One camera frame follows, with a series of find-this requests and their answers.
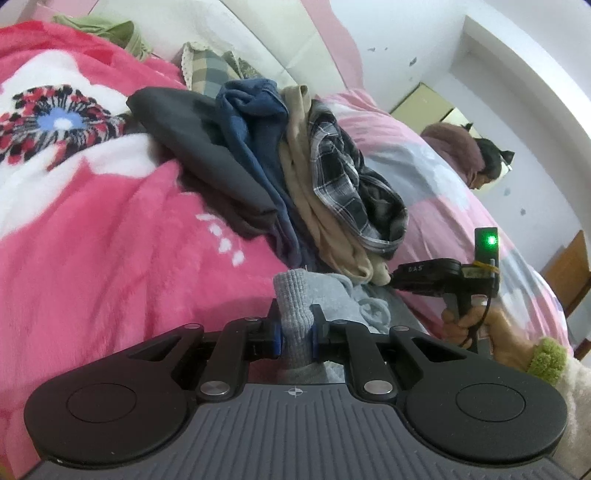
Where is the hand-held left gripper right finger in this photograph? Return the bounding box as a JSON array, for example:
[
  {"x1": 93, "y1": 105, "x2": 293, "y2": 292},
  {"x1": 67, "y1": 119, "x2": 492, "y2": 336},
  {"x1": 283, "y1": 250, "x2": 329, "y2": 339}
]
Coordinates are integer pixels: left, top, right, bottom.
[{"x1": 309, "y1": 305, "x2": 455, "y2": 401}]

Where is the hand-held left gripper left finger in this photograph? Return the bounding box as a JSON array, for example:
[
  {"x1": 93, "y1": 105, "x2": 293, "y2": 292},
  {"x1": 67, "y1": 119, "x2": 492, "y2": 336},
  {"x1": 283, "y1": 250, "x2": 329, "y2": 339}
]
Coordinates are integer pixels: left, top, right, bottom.
[{"x1": 131, "y1": 299, "x2": 282, "y2": 401}]

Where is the grey sweatshirt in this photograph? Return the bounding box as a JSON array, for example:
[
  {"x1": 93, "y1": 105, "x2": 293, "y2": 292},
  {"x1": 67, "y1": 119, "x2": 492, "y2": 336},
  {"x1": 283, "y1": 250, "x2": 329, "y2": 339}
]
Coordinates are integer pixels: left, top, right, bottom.
[{"x1": 272, "y1": 270, "x2": 430, "y2": 384}]

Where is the person's right hand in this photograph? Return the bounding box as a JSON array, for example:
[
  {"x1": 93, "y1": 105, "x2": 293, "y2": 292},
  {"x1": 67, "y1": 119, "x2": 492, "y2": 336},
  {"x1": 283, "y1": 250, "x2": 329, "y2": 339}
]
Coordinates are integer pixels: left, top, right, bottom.
[{"x1": 441, "y1": 302, "x2": 534, "y2": 370}]

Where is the pink floral duvet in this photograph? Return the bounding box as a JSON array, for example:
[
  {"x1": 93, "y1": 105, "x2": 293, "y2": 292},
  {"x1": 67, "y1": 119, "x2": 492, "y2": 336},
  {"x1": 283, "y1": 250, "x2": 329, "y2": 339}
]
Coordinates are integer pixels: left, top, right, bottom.
[{"x1": 318, "y1": 90, "x2": 573, "y2": 356}]

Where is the beige garment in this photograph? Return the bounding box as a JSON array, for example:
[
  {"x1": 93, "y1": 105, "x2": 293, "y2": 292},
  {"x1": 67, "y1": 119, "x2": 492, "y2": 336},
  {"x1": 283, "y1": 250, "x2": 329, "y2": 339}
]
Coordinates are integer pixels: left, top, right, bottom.
[{"x1": 277, "y1": 85, "x2": 393, "y2": 287}]

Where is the black white plaid shirt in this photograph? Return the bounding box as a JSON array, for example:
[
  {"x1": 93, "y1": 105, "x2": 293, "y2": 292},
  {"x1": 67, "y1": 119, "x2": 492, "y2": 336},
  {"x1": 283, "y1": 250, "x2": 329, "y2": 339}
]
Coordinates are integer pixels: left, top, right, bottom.
[{"x1": 307, "y1": 99, "x2": 409, "y2": 259}]

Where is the wooden door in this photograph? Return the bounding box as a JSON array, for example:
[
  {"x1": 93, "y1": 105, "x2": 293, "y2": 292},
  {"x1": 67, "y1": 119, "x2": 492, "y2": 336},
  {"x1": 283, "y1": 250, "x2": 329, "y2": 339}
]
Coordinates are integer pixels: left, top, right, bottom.
[{"x1": 540, "y1": 231, "x2": 591, "y2": 315}]

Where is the pink floral fleece blanket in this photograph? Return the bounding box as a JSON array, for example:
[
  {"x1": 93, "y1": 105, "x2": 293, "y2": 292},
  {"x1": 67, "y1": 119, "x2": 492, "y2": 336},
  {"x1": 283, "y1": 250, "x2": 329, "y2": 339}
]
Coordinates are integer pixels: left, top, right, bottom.
[{"x1": 0, "y1": 21, "x2": 296, "y2": 480}]

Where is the dark grey garment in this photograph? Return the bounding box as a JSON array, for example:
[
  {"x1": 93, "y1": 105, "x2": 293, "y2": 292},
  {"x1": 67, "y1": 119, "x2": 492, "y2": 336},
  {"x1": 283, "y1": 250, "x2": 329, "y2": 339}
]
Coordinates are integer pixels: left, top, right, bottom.
[{"x1": 127, "y1": 87, "x2": 282, "y2": 241}]

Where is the blue garment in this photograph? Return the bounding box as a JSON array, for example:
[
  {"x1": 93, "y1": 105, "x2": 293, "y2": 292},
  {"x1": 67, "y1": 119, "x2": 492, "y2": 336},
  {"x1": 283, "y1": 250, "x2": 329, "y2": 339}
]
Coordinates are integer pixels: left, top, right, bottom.
[{"x1": 216, "y1": 78, "x2": 315, "y2": 268}]

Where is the checked pillow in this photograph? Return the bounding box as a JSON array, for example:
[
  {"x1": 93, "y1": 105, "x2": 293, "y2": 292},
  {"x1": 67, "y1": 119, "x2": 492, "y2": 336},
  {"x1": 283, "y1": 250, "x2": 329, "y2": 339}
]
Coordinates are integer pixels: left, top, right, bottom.
[{"x1": 181, "y1": 42, "x2": 264, "y2": 97}]

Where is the pink and white headboard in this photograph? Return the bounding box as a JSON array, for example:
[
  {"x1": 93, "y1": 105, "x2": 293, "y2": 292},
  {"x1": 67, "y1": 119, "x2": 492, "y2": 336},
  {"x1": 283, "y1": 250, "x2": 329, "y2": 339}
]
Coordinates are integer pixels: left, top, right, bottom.
[{"x1": 32, "y1": 0, "x2": 365, "y2": 102}]

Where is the green cloth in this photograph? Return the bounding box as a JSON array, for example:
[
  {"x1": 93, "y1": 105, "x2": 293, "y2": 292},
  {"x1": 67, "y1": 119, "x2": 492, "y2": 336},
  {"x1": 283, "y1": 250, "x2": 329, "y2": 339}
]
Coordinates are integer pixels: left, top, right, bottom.
[{"x1": 52, "y1": 14, "x2": 153, "y2": 61}]

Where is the black cable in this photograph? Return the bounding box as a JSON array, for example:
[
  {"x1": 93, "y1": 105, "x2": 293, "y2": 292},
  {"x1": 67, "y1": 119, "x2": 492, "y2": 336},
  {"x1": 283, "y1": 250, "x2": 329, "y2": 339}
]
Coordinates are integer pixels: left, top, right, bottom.
[{"x1": 462, "y1": 295, "x2": 492, "y2": 352}]

